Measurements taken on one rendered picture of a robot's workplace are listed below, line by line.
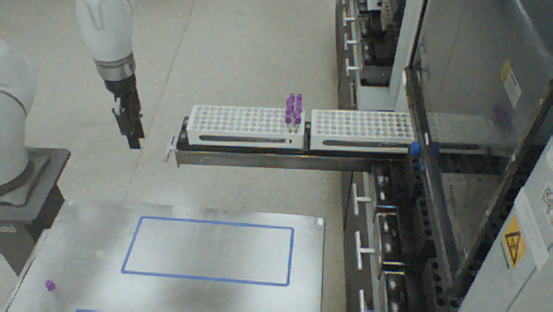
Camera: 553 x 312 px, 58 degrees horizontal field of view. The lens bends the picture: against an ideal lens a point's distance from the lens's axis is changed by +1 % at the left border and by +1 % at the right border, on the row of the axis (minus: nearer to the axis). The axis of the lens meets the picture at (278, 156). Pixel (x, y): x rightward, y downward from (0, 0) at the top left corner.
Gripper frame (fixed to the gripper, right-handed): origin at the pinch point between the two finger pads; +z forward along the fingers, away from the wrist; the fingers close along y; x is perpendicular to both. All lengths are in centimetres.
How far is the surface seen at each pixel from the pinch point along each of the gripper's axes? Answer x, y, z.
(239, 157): -28.9, -6.7, 0.3
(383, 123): -66, 1, -7
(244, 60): -10, 150, 79
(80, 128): 66, 85, 80
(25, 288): 8.7, -47.8, -2.2
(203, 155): -19.6, -6.7, 0.2
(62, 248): 4.9, -38.2, -2.2
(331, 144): -53, -2, -1
